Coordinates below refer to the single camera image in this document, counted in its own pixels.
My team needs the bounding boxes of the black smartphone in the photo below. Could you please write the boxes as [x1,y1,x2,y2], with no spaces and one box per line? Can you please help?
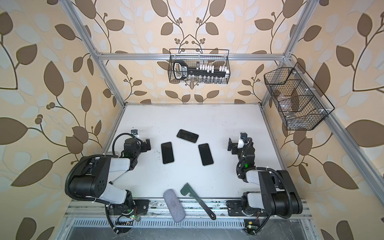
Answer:
[198,144,214,166]
[161,142,175,165]
[177,130,199,144]

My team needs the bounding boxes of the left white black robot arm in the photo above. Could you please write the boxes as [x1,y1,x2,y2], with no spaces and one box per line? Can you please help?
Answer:
[65,130,152,210]

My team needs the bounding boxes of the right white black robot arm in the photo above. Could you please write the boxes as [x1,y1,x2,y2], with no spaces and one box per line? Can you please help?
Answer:
[227,133,303,219]

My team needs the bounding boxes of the grey felt glasses case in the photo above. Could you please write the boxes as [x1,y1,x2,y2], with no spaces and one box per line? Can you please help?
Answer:
[163,189,186,223]

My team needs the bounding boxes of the green pipe wrench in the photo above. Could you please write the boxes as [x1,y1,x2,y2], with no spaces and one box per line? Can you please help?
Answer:
[180,183,217,221]

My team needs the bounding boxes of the black socket tool set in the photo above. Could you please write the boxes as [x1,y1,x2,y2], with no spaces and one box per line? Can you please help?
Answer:
[170,60,231,80]

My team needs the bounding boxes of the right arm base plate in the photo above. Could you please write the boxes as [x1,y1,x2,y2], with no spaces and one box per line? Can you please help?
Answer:
[226,200,271,236]

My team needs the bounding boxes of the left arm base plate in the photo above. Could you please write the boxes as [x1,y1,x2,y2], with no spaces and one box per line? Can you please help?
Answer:
[105,199,150,235]

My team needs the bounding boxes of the right black wire basket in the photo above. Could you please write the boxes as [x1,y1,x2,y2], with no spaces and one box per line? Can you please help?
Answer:
[264,63,335,131]

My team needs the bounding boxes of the black wire basket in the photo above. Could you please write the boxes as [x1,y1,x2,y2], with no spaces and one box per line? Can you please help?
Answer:
[264,63,335,131]
[168,48,231,85]

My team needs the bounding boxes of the back black wire basket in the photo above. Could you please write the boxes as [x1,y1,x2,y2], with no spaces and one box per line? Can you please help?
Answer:
[168,48,231,85]

